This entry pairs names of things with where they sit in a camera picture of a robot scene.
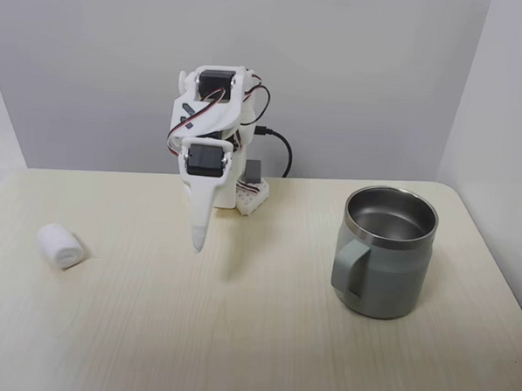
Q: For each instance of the white gauze dressing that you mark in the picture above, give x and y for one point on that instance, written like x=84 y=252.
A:
x=61 y=246

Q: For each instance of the grey table clamp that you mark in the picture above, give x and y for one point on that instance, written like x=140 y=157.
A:
x=254 y=171

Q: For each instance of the grey steel mug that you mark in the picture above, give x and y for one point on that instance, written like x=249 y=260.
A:
x=383 y=276

